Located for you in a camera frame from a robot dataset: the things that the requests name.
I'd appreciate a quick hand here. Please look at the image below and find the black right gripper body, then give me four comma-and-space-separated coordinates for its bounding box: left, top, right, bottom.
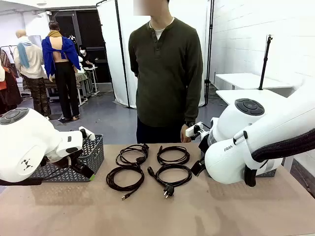
198, 136, 210, 161

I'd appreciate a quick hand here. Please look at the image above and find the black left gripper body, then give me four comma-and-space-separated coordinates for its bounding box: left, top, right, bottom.
70, 150, 87, 173

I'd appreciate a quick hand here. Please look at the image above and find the black power cord with plug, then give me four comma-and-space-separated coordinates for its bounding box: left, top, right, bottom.
147, 164, 193, 199

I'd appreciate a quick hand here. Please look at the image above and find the thin black cable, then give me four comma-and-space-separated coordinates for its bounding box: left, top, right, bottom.
156, 145, 191, 166

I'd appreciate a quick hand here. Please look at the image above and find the black USB cable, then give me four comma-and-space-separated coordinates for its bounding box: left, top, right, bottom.
106, 165, 146, 201

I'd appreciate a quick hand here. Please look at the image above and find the thick black cable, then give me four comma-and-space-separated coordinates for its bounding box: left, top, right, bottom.
115, 143, 150, 168

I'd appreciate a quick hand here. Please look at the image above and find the person's left hand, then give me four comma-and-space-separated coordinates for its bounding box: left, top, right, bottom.
180, 123, 192, 144

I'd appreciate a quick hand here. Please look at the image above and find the grey plastic lattice basket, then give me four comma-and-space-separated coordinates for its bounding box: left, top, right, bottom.
29, 134, 105, 183
255, 157, 286, 178

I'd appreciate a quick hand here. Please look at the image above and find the white table with tripod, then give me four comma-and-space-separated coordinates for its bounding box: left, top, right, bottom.
214, 72, 295, 91

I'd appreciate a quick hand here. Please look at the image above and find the person in dark green henley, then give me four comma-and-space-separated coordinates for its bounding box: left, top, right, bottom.
127, 0, 204, 145

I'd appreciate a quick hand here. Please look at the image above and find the small white background desk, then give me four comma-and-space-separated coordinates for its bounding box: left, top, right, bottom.
76, 65, 100, 105

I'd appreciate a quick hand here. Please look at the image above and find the white humanoid figure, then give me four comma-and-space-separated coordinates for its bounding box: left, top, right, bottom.
69, 34, 85, 73

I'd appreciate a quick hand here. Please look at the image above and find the black tripod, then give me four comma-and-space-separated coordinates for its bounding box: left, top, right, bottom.
258, 34, 275, 91

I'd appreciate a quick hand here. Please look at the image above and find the mannequin with blue shirt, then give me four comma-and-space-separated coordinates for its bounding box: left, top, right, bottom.
41, 21, 82, 122

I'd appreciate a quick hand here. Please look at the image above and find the mannequin with cream sweater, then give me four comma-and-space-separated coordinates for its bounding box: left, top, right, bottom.
13, 29, 51, 118

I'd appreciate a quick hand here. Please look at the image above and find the dark glass doorway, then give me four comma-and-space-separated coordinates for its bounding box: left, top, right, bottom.
50, 9, 112, 85

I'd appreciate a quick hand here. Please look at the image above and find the black light stand pole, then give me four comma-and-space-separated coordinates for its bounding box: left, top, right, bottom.
204, 0, 215, 107

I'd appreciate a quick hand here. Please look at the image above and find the black backdrop stand pole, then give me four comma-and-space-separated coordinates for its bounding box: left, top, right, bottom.
96, 0, 130, 109

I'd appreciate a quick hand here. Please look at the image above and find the white backdrop screen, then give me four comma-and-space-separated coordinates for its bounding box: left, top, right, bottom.
96, 0, 214, 109

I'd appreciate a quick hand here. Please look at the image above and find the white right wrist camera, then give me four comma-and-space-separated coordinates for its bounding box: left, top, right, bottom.
186, 121, 204, 139

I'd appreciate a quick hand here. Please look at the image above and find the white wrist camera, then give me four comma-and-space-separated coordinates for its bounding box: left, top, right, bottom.
186, 121, 204, 139
78, 126, 96, 143

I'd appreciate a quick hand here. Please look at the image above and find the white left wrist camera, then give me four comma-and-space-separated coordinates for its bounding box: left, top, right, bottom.
78, 126, 96, 143

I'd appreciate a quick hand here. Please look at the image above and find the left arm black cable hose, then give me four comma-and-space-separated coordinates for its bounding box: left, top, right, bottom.
0, 178, 43, 186

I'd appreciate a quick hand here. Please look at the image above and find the right arm black cable sleeve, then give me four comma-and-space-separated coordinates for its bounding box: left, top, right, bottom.
243, 127, 315, 188

